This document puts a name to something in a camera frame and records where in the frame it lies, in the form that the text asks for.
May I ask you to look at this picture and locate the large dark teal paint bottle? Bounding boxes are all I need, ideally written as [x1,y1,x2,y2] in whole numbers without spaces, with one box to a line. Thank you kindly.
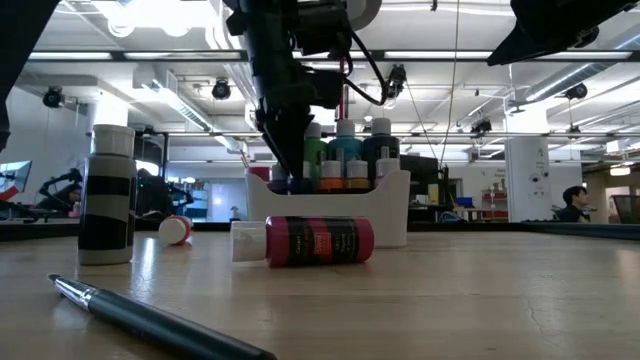
[361,117,401,186]

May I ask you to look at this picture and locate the large green paint bottle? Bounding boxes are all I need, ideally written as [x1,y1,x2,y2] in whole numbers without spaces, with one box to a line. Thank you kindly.
[303,122,329,181]

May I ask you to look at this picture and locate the white plastic bin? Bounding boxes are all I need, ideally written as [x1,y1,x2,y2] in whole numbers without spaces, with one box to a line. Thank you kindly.
[244,169,412,250]

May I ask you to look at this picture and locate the black background monitor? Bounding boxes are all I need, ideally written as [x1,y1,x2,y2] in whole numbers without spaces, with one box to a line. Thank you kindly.
[399,153,440,184]

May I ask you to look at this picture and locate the pink paint bottle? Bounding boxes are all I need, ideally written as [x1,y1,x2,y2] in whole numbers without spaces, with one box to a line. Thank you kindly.
[375,157,402,187]

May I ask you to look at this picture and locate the yellow paint bottle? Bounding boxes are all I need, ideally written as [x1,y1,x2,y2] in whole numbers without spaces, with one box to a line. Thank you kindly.
[345,159,370,194]

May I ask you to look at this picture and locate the large light teal paint bottle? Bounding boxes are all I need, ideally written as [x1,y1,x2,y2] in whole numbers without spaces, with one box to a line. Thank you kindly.
[327,118,363,164]

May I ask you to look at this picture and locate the black aluminium rig frame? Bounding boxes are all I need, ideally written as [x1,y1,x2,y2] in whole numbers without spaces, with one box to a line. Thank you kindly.
[0,48,640,242]

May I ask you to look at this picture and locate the red paint bottle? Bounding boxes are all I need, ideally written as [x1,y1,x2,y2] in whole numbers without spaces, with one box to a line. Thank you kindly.
[157,215,194,247]

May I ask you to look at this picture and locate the orange paint bottle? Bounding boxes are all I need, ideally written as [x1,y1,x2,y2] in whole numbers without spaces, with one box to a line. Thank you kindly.
[318,159,345,195]

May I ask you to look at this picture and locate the tilted background screen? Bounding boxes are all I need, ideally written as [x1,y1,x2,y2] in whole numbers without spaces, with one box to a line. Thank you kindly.
[0,159,32,201]

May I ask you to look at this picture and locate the grey paint bottle black label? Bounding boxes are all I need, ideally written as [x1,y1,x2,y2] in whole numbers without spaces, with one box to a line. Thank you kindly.
[77,124,138,267]

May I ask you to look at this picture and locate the magenta paint bottle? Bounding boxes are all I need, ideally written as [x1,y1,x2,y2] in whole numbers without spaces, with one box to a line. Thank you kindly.
[229,215,376,269]

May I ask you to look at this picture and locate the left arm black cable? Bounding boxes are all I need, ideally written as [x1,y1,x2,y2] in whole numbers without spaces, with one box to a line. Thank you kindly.
[342,29,394,107]

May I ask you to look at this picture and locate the hanging ceiling cord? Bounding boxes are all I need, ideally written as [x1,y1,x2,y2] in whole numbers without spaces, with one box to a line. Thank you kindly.
[438,0,461,169]

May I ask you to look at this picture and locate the person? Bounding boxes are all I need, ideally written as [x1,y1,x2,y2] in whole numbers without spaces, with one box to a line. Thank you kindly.
[135,167,169,219]
[552,185,591,224]
[37,169,84,219]

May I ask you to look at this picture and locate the background rack red bins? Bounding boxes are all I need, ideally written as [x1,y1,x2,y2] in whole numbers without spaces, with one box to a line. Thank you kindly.
[480,188,511,221]

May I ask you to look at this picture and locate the black background workstation frame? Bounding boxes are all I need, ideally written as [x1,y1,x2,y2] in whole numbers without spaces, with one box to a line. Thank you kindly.
[93,130,640,184]

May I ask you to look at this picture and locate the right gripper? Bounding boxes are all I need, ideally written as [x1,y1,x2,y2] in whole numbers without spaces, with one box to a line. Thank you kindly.
[487,0,640,67]

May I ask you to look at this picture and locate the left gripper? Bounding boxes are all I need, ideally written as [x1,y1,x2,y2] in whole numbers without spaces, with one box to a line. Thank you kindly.
[227,0,354,179]

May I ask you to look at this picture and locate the purple paint bottle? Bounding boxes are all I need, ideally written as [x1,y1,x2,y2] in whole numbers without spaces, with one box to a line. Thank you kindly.
[268,164,290,195]

